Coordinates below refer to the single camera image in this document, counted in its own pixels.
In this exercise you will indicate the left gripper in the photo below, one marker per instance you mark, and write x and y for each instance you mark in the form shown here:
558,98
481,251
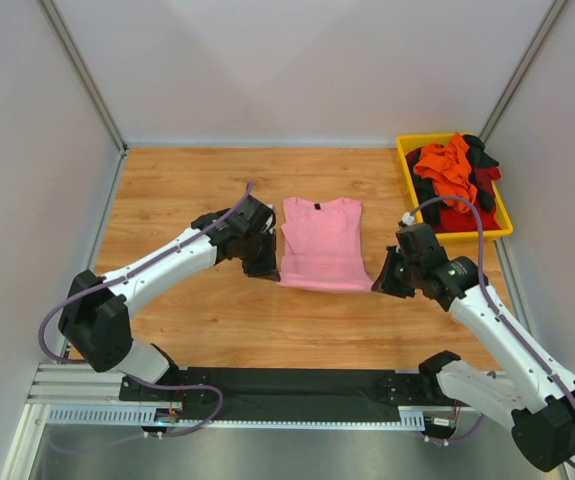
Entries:
259,248

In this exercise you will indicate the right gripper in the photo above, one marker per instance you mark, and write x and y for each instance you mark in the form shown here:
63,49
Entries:
399,273

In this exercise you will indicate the pink t shirt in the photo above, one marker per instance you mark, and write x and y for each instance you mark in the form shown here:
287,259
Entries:
322,246

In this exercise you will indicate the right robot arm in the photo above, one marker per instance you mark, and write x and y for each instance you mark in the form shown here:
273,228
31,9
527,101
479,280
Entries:
534,400

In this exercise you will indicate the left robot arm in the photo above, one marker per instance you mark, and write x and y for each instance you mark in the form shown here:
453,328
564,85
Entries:
97,318

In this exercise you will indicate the red t shirt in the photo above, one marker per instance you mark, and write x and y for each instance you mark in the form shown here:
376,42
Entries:
454,221

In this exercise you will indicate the orange t shirt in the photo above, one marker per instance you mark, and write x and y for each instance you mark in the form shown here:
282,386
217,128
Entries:
445,171

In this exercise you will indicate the yellow plastic bin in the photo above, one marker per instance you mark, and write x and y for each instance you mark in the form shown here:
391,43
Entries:
408,143

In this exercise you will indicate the black t shirt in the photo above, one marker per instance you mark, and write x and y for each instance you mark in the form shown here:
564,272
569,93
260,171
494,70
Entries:
477,157

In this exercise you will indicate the grey slotted cable duct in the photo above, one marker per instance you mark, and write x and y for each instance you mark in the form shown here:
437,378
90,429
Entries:
405,419

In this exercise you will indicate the aluminium frame rail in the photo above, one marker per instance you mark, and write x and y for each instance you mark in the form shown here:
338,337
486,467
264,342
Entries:
78,384

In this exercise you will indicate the right corner aluminium post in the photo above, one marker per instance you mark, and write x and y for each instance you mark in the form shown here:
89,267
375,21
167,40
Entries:
553,15

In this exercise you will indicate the corner aluminium post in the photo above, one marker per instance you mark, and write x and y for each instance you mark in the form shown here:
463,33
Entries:
553,15
64,36

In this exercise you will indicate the left corner aluminium post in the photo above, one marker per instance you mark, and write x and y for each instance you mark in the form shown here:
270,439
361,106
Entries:
64,36

